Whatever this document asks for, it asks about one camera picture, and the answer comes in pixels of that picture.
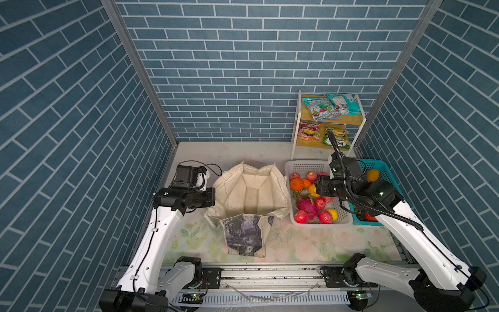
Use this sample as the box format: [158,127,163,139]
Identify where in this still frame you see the yellow mango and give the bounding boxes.
[366,169,380,183]

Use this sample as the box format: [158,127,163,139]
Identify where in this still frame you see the beige canvas grocery bag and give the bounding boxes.
[205,162,291,258]

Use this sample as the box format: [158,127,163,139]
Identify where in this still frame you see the pink dragon fruit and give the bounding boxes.
[297,198,318,222]

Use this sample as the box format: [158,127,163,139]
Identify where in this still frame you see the yellow orange fruit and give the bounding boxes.
[308,184,320,198]

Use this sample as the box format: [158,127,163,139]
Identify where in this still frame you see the red yellow snack bag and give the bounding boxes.
[298,122,320,141]

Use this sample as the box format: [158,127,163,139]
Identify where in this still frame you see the aluminium rail base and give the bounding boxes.
[101,262,445,312]

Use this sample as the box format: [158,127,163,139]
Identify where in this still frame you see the teal snack bag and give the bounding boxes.
[326,94,361,116]

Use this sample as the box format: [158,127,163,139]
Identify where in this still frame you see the green Fox's candy bag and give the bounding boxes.
[322,127,350,150]

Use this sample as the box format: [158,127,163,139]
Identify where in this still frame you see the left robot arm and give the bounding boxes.
[99,162,215,311]

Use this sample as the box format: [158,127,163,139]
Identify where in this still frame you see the red apple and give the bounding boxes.
[314,197,327,211]
[305,171,318,183]
[294,210,309,224]

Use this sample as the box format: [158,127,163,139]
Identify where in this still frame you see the yellow lemon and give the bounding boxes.
[327,209,339,222]

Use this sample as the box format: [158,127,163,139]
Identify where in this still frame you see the white plastic basket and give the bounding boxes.
[285,160,353,229]

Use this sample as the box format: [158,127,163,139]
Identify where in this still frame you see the white wooden shelf rack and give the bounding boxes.
[291,90,366,160]

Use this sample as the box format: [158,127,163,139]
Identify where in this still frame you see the teal plastic basket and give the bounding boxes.
[347,159,406,230]

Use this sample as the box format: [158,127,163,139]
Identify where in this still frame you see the red tomato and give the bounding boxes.
[365,212,377,222]

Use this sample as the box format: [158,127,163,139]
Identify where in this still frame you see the red apple top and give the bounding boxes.
[305,171,318,183]

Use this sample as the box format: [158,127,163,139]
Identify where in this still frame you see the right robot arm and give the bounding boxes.
[314,152,487,311]

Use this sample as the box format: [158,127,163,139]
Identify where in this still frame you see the large orange fruit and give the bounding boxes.
[289,178,305,192]

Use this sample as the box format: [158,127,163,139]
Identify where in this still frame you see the small orange tangerine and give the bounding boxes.
[302,179,311,189]

